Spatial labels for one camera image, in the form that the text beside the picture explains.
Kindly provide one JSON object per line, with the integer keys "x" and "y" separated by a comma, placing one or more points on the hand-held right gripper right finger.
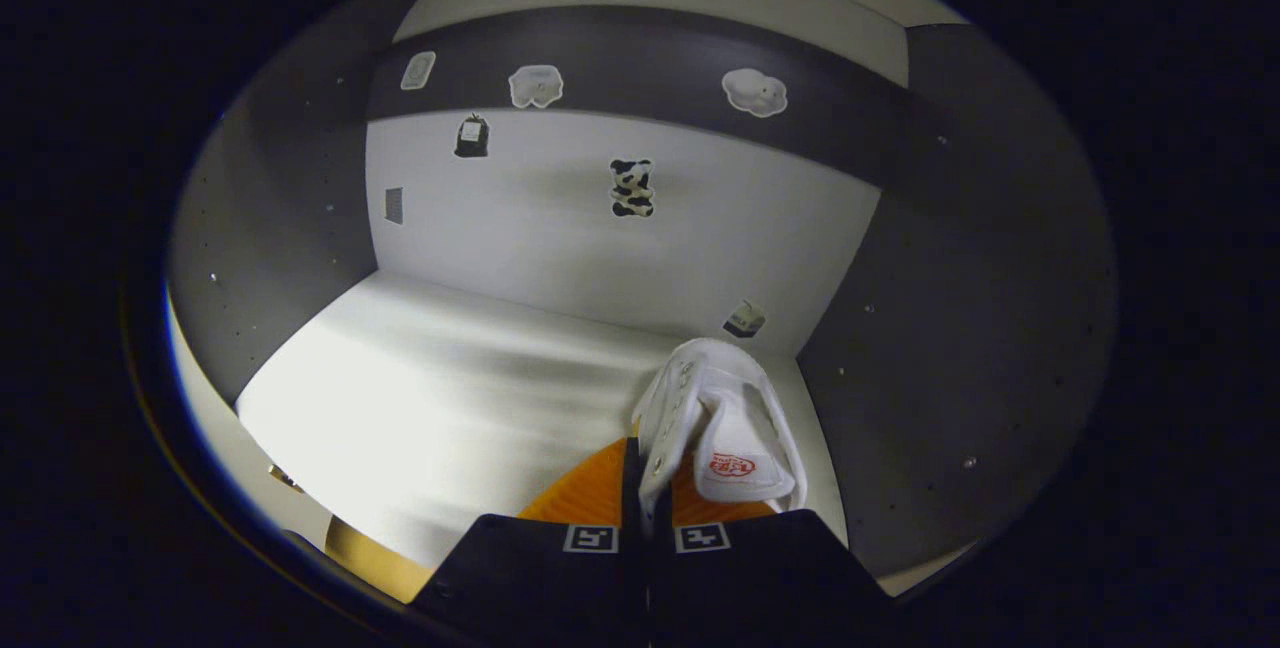
{"x": 760, "y": 578}

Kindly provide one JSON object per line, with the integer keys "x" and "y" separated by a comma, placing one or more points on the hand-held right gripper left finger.
{"x": 560, "y": 583}

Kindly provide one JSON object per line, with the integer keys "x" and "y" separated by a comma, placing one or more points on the white sneaker shoe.
{"x": 740, "y": 398}

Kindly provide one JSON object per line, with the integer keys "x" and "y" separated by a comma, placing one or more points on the white shoe cabinet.
{"x": 560, "y": 228}

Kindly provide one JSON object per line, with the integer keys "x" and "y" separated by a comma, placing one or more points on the white cabinet shelf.
{"x": 420, "y": 398}

